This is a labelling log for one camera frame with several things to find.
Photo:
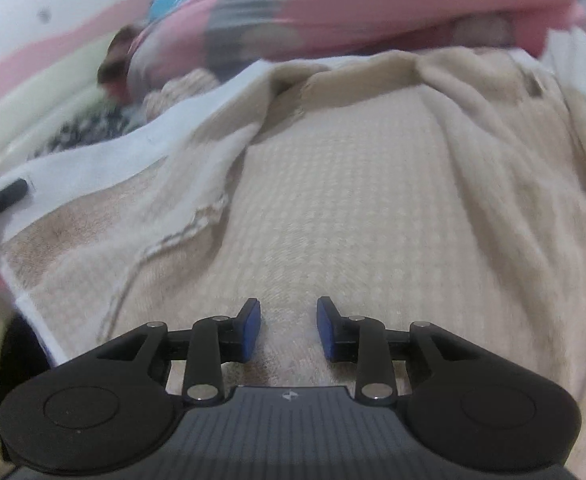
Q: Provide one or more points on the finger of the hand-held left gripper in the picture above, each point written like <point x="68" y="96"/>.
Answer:
<point x="0" y="200"/>

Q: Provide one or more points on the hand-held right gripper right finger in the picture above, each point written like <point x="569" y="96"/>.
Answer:
<point x="325" y="330"/>

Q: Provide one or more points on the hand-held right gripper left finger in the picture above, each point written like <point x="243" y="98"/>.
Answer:
<point x="250" y="330"/>

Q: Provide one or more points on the beige white houndstooth knit cardigan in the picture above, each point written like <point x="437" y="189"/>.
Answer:
<point x="348" y="200"/>

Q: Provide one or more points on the black white plaid shirt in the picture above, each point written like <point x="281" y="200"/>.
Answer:
<point x="93" y="127"/>

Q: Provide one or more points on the pink cream bed headboard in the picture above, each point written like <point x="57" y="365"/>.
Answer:
<point x="48" y="85"/>

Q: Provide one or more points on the pink grey floral quilt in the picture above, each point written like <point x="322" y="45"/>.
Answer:
<point x="348" y="5"/>

